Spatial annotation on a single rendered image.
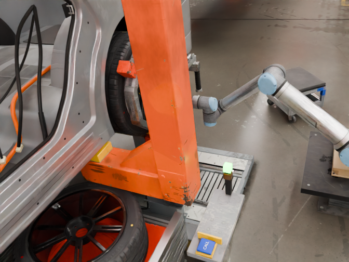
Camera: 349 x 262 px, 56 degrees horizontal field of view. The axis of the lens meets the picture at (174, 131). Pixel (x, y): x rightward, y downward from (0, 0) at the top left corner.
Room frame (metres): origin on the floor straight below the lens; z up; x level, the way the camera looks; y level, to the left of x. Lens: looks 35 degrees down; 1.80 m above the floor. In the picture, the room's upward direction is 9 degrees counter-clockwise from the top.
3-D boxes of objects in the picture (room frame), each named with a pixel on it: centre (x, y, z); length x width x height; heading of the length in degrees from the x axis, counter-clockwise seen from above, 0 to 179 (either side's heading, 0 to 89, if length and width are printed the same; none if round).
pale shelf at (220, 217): (1.08, -0.15, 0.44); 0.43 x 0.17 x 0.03; 151
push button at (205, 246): (0.93, -0.06, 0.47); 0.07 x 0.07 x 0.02; 61
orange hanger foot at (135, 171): (1.41, 0.30, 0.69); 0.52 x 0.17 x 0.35; 61
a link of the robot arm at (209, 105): (1.94, -0.26, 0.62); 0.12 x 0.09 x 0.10; 61
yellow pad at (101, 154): (1.49, 0.45, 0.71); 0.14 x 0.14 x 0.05; 61
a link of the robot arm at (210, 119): (1.95, -0.27, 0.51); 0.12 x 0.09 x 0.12; 140
